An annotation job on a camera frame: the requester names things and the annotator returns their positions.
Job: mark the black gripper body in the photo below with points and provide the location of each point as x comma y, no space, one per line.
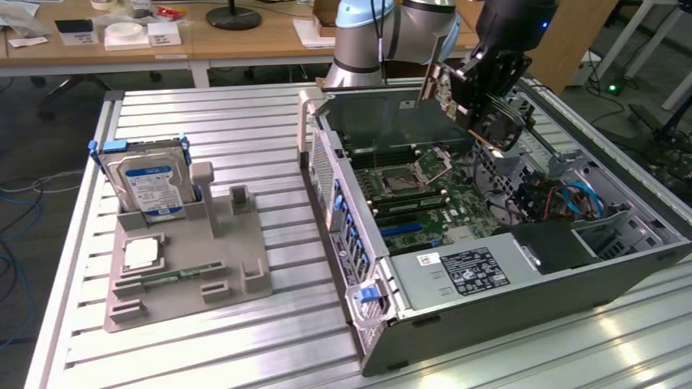
514,24

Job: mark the black graphics card with fan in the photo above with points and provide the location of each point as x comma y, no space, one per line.
503,129

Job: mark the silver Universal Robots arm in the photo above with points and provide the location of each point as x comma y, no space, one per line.
411,36

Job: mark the wooden cabinet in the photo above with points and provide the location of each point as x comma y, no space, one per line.
584,48

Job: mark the metal socket cover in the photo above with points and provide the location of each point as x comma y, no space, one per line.
435,162

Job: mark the metal disk bay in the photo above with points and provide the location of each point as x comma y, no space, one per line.
503,170

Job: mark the green indicator light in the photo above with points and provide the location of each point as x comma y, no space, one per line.
612,87

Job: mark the CPU socket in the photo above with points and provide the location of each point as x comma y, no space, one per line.
403,180

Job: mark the green motherboard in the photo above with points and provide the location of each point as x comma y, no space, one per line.
459,210

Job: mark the white paper stack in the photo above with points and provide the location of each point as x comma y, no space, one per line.
314,38

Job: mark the green RAM stick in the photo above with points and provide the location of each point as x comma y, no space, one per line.
179,275
411,205

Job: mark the brown cardboard box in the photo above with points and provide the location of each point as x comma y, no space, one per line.
324,14

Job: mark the blue expansion slot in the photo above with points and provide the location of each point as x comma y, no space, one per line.
400,231

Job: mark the black plastic cover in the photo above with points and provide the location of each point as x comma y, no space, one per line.
551,251

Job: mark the wooden desk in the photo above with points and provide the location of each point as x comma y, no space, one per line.
243,44

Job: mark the black round lamp base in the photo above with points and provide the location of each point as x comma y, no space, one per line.
232,18

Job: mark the grey power supply unit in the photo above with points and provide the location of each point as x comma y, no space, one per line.
432,291

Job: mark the blue case latch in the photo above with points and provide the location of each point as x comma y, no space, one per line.
367,295

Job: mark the dark grey PC case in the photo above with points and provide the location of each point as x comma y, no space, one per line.
487,324

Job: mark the white label box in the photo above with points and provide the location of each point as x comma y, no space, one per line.
162,34

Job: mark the red packet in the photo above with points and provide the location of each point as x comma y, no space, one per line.
168,13

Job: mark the hard disk with blue label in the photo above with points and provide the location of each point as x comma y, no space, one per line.
151,182

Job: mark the white square dish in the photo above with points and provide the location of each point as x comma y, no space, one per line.
127,38

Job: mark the blue disk caddy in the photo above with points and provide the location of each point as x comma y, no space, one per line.
114,146

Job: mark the white tape roll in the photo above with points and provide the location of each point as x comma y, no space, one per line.
103,4

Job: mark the white box with black lid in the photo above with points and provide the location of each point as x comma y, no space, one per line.
78,34

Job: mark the silver CPU chip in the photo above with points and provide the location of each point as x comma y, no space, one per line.
142,253

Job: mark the grey parts rack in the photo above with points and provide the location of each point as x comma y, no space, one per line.
184,308

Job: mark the black office chair base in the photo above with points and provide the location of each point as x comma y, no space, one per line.
54,97

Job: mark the white paper tag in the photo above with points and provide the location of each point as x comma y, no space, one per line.
27,41

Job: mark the clear plastic bag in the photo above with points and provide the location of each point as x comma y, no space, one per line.
22,20

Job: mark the white table frame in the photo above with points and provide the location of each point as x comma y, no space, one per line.
627,38

